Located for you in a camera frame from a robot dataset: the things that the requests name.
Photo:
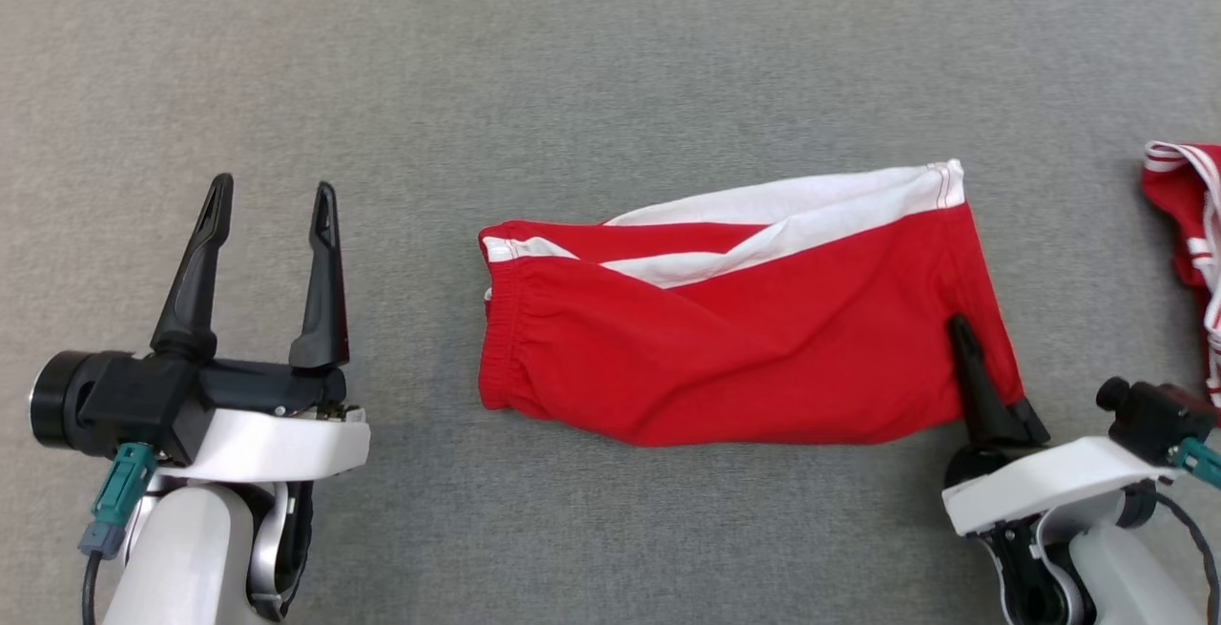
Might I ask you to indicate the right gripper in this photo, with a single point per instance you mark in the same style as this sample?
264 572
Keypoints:
1040 482

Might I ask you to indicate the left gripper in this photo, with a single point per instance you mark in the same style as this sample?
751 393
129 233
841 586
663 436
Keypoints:
277 444

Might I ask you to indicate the red and white shorts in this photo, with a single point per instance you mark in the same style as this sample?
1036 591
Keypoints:
763 348

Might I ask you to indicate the red and white basketball jersey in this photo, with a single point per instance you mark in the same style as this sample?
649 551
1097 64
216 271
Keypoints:
1169 200

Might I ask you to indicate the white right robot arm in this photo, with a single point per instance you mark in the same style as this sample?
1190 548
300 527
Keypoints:
1126 577

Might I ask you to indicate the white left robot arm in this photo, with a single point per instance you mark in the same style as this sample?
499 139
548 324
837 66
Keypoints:
191 558

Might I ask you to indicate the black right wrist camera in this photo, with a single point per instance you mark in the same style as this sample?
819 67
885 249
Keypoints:
1159 420

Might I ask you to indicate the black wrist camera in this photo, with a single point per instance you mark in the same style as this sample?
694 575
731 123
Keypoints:
114 401
1159 420

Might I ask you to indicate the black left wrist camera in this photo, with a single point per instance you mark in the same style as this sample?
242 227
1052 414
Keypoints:
114 401

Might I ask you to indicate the teal right camera connector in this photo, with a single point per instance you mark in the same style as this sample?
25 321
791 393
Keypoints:
1200 461

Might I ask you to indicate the teal camera connector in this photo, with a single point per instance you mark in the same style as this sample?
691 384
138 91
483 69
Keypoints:
1200 461
119 496

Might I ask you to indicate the teal left camera connector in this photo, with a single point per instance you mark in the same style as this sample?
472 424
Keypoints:
119 496

